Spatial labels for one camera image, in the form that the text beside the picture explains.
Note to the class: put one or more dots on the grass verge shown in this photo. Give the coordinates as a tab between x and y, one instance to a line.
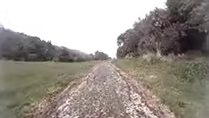
165	83

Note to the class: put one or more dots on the wood of dark trees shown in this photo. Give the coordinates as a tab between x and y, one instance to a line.
173	30

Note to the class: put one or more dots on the distant row of trees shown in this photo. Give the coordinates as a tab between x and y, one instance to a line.
26	47

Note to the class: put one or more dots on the grey gravel path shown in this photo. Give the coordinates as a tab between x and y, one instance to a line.
106	95

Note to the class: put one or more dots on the grass field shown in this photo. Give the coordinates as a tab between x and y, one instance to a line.
28	79

